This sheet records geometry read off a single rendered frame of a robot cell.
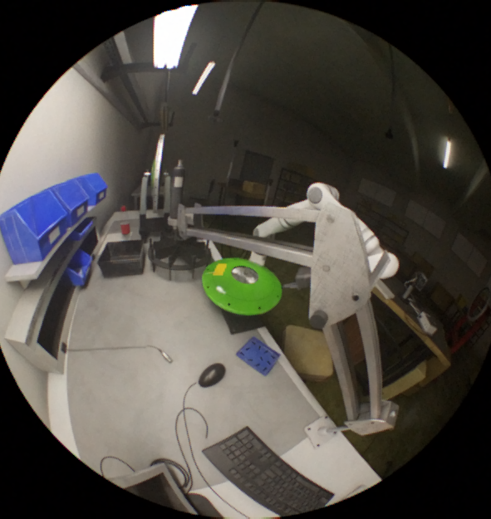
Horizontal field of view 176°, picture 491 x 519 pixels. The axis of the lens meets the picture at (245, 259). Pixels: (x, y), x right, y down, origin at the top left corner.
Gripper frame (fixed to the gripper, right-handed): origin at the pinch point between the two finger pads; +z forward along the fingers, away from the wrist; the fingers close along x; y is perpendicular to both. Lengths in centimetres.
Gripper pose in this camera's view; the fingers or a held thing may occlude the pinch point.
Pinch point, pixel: (282, 286)
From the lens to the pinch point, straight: 55.8
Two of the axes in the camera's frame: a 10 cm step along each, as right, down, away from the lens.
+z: -8.3, 1.4, 5.4
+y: -3.2, -9.1, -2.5
